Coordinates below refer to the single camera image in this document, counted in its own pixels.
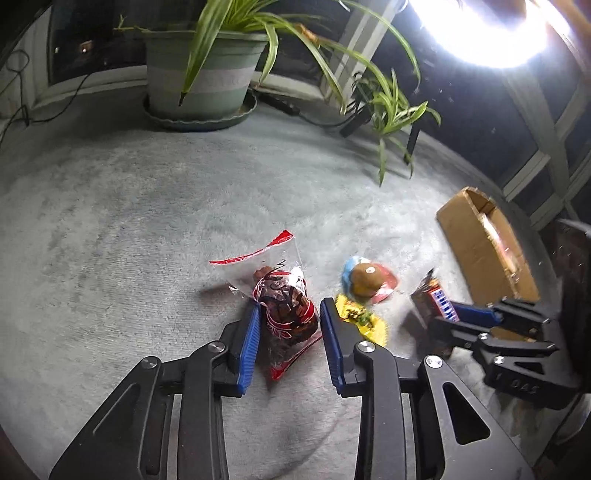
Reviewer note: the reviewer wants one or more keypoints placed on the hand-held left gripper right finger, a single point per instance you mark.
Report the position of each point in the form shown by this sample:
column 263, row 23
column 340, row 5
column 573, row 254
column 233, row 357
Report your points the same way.
column 330, row 344

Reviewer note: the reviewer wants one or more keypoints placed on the small spider plantlet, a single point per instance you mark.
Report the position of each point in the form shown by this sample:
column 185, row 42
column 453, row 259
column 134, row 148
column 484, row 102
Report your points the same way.
column 392, row 106

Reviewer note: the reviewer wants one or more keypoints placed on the brown chocolate bar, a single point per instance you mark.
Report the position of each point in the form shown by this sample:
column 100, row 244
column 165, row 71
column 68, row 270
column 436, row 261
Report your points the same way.
column 431, row 300

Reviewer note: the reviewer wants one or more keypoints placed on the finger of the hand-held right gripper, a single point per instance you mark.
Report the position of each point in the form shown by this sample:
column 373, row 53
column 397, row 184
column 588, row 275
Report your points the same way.
column 475, row 313
column 445, row 334

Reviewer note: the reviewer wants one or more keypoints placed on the black tripod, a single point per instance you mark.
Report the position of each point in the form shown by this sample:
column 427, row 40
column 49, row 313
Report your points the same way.
column 353, row 124

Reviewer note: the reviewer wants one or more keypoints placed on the yellow snack packet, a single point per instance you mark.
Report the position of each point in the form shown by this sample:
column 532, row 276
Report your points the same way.
column 364, row 321

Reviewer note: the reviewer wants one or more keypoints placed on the pale green plant pot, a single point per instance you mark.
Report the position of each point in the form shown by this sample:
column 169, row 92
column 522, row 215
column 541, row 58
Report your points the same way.
column 203, row 78

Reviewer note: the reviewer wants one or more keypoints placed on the brown ball candy packet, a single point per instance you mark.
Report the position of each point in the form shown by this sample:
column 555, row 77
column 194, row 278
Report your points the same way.
column 367, row 277

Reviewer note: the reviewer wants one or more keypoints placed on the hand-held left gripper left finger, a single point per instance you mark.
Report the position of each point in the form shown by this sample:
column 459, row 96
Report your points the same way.
column 249, row 345

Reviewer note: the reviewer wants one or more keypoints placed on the clear red-edged snack packet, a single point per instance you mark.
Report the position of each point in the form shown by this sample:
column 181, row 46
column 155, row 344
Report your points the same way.
column 286, row 304

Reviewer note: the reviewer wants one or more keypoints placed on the white window frame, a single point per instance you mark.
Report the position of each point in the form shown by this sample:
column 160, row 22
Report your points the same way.
column 551, row 138

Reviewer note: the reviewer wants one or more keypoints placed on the large spider plant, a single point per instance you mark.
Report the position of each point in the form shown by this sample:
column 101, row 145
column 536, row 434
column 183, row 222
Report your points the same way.
column 207, row 27

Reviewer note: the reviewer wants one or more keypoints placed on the black power adapter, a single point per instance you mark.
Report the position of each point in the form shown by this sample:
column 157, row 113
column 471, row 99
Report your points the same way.
column 281, row 104

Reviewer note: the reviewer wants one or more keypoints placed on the cardboard box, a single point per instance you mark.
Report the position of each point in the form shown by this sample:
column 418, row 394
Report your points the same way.
column 466, row 230

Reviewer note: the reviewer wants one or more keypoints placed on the green pot saucer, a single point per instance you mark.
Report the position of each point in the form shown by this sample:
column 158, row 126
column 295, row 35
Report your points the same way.
column 198, row 123

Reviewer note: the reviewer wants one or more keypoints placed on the bright round lamp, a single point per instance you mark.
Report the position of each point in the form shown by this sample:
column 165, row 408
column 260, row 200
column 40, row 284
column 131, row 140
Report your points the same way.
column 485, row 27

